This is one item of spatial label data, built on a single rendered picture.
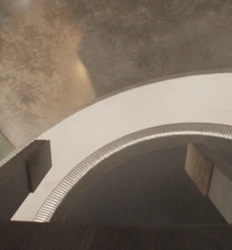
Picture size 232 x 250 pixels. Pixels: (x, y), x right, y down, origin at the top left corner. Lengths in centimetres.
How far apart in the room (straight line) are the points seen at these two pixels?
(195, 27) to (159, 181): 65
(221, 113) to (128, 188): 33
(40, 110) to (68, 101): 21
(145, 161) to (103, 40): 60
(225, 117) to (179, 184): 26
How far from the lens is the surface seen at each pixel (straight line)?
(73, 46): 96
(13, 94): 126
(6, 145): 164
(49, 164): 17
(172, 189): 66
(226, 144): 47
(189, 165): 17
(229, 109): 53
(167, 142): 49
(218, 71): 73
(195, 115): 52
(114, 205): 60
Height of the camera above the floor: 87
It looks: 51 degrees down
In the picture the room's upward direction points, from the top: 169 degrees counter-clockwise
